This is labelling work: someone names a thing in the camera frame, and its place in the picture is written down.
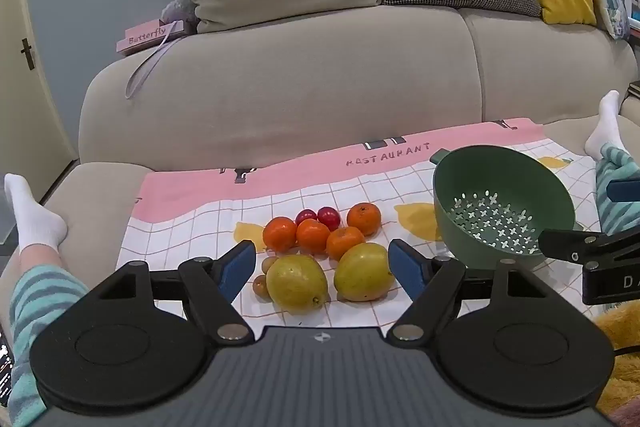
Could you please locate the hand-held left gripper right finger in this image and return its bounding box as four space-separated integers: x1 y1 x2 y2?
387 238 539 342

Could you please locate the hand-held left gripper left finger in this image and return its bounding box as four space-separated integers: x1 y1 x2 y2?
107 240 257 342

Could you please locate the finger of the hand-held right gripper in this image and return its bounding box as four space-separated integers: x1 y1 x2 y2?
606 179 640 204
538 227 640 271

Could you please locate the yellow lemon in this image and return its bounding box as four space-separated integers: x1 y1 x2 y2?
265 254 329 314
333 242 394 303

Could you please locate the orange tangerine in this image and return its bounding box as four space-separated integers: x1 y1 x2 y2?
326 226 367 262
296 218 331 255
262 216 299 253
346 202 382 237

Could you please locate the green plastic colander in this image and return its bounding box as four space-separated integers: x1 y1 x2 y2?
429 146 583 270

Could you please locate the yellow fluffy blanket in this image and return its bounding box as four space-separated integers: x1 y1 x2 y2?
592 307 640 415

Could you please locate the person's right leg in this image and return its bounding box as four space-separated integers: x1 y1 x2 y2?
584 90 640 239

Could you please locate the person's leg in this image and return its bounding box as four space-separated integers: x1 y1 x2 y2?
0 173 92 413
584 90 640 239

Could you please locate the pink checked printed cloth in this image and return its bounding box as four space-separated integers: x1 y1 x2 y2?
116 118 603 340

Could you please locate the person's left leg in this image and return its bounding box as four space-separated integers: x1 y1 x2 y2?
0 173 92 413

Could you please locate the beige sofa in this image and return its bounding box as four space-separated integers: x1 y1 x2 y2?
0 0 640 308

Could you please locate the purple ribbon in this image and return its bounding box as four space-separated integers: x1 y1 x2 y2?
125 21 182 99

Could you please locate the pink book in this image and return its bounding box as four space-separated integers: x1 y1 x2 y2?
116 19 185 54

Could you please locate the cream door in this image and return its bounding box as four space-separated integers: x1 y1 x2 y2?
0 0 78 208

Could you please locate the purple plush toy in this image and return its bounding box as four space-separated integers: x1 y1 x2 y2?
161 0 201 35

